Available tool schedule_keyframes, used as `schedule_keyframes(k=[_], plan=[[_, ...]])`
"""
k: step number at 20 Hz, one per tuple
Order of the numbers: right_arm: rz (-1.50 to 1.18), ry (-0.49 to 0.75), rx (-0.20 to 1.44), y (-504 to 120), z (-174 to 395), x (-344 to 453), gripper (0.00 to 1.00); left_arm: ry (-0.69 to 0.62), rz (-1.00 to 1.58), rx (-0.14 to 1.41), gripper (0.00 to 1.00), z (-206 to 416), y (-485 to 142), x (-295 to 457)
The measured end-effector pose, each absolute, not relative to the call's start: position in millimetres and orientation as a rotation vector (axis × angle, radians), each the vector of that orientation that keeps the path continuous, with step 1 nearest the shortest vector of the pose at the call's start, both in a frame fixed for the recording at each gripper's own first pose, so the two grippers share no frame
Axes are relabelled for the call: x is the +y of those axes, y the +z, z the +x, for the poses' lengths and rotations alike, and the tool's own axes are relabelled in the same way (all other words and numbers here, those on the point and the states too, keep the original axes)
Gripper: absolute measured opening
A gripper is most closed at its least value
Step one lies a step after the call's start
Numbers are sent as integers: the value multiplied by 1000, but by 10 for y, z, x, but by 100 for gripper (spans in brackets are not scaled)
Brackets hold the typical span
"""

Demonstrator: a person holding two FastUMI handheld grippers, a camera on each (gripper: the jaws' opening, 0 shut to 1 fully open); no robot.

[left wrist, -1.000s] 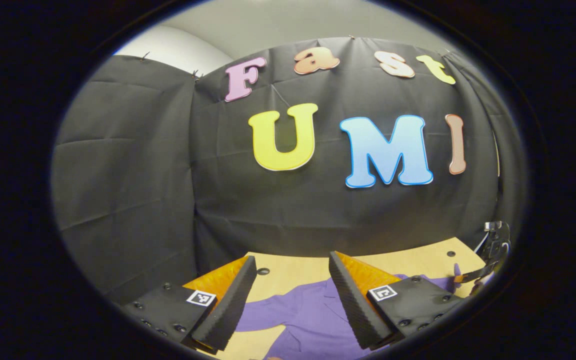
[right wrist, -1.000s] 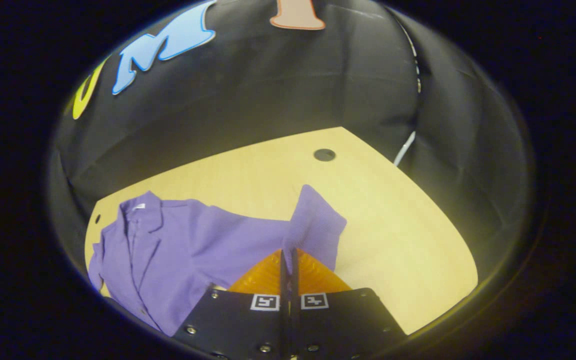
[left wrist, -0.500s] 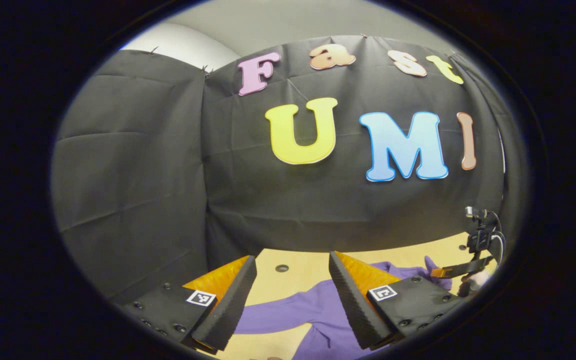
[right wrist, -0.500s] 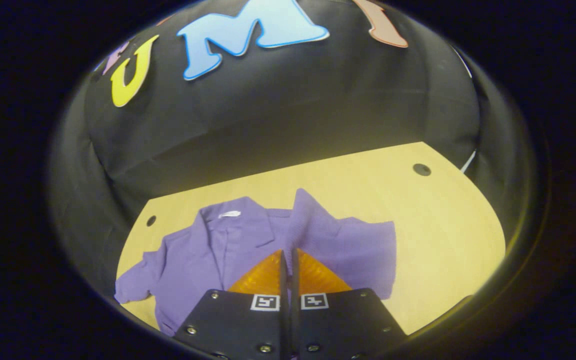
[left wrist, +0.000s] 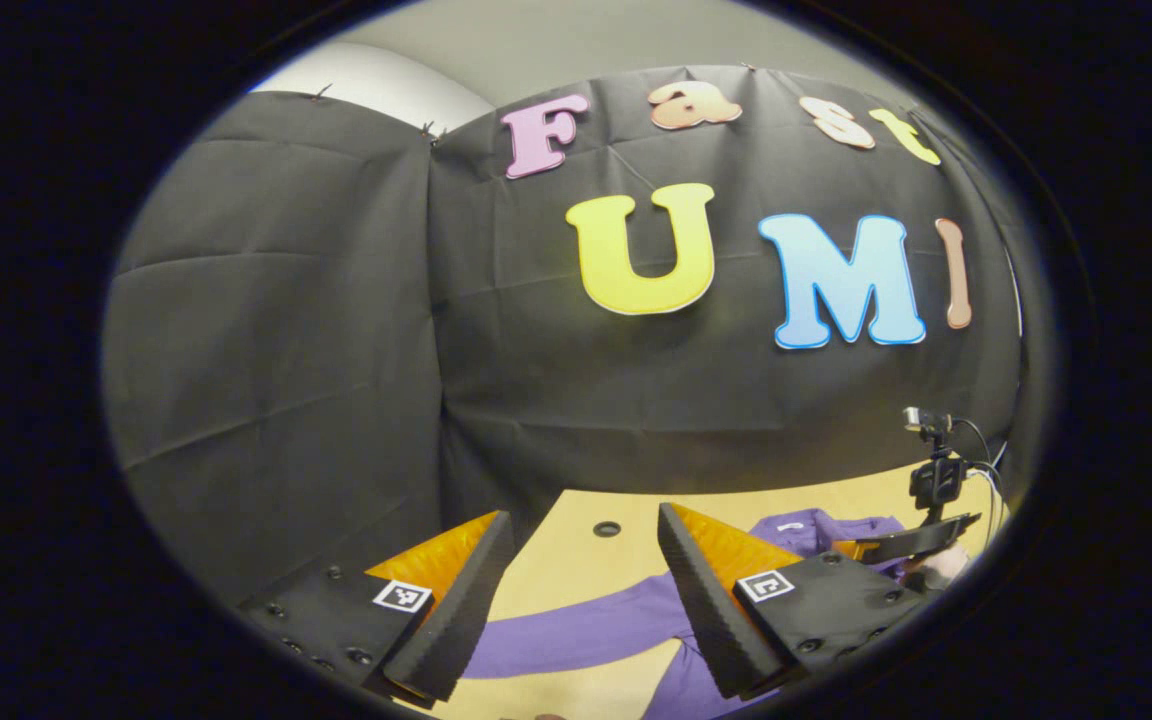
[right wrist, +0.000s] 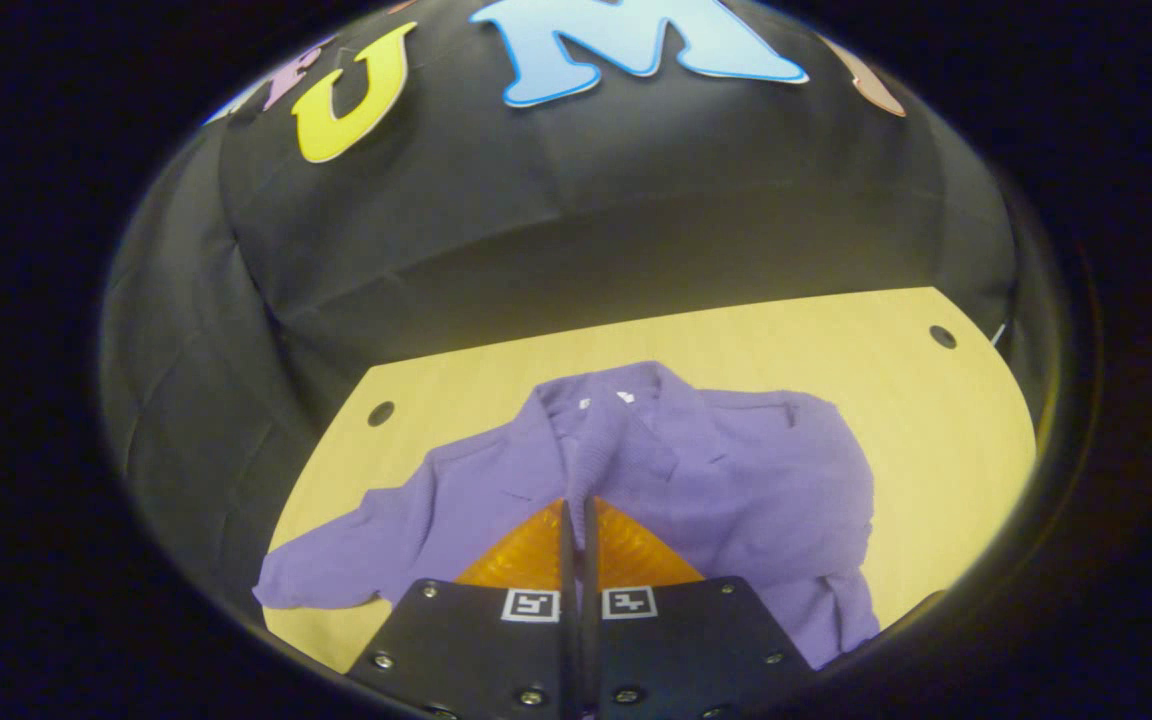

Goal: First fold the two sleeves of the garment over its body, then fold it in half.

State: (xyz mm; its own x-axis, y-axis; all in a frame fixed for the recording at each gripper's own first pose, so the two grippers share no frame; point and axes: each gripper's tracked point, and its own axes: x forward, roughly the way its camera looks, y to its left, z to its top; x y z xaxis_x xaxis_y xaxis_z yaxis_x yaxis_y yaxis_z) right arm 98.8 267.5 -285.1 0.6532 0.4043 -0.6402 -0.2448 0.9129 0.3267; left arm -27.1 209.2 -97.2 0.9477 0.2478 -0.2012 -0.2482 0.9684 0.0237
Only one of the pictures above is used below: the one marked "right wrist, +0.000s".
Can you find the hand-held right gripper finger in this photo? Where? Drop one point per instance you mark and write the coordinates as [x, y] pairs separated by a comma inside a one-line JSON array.
[[591, 640], [570, 640]]

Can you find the black backdrop cloth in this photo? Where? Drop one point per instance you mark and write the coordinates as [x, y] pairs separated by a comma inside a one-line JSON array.
[[586, 250]]

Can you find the purple knit cardigan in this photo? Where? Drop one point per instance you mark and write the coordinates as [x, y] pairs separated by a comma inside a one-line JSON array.
[[756, 480]]

